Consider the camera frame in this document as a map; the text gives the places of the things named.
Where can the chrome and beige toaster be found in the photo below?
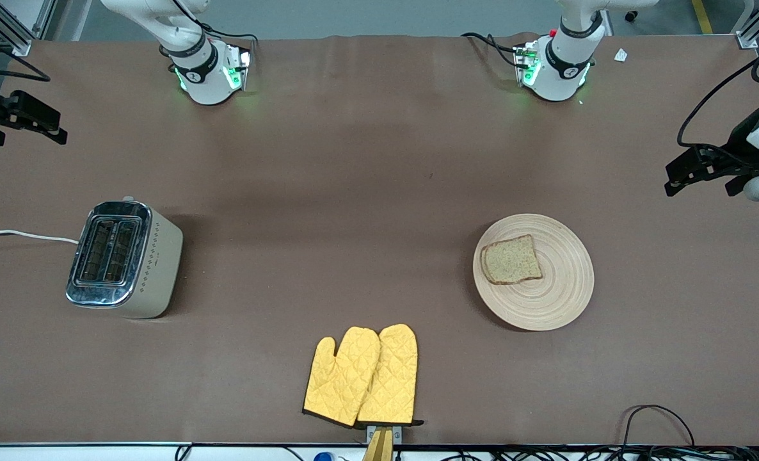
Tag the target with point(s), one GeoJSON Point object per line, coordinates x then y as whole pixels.
{"type": "Point", "coordinates": [123, 262]}

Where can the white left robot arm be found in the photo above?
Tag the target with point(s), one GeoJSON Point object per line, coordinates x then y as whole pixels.
{"type": "Point", "coordinates": [562, 70]}

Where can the yellow wooden stand piece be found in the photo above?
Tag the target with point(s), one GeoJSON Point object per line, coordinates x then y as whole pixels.
{"type": "Point", "coordinates": [379, 448]}

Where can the black caster wheel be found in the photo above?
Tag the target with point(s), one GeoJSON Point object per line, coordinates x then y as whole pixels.
{"type": "Point", "coordinates": [631, 15]}

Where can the brown table cover mat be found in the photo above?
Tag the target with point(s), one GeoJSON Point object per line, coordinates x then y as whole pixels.
{"type": "Point", "coordinates": [418, 160]}

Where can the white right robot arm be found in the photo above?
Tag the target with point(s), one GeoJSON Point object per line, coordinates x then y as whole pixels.
{"type": "Point", "coordinates": [207, 83]}

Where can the small white paper scrap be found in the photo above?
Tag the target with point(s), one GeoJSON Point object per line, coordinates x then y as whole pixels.
{"type": "Point", "coordinates": [621, 55]}

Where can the round wooden plate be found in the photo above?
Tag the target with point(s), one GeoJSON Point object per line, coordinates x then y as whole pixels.
{"type": "Point", "coordinates": [559, 294]}

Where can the yellow quilted oven mitt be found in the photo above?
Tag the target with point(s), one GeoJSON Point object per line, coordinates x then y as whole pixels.
{"type": "Point", "coordinates": [338, 381]}
{"type": "Point", "coordinates": [392, 378]}

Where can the blue bottle cap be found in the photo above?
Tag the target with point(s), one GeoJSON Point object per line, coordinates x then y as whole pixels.
{"type": "Point", "coordinates": [323, 457]}

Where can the slice of brown bread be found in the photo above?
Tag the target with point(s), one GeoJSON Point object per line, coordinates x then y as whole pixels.
{"type": "Point", "coordinates": [511, 261]}

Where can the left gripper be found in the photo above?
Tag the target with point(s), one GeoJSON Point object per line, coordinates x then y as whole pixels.
{"type": "Point", "coordinates": [736, 148]}

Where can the grey metal bracket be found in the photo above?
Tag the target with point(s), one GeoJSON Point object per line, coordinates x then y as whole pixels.
{"type": "Point", "coordinates": [397, 432]}

